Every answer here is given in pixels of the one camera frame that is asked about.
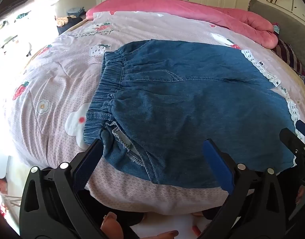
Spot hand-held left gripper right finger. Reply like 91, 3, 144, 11
202, 139, 296, 239

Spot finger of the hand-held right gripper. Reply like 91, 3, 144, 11
294, 119, 305, 142
279, 127, 305, 160

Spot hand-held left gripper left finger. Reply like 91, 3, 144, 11
19, 139, 133, 239

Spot blue denim pants lace trim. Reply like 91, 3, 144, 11
83, 39, 305, 189

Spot person's right hand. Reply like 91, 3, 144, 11
296, 186, 305, 205

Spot person's left hand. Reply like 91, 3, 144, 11
100, 212, 201, 239

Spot striped pillow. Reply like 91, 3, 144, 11
272, 38, 304, 74

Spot pink strawberry print bed sheet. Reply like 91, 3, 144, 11
3, 11, 305, 213

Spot grey headboard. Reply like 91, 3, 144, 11
247, 0, 305, 78

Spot pile of dark clothes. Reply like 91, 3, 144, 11
55, 7, 87, 34

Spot assorted desk items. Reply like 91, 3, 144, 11
0, 10, 33, 63

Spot pink blanket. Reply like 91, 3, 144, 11
86, 0, 279, 49

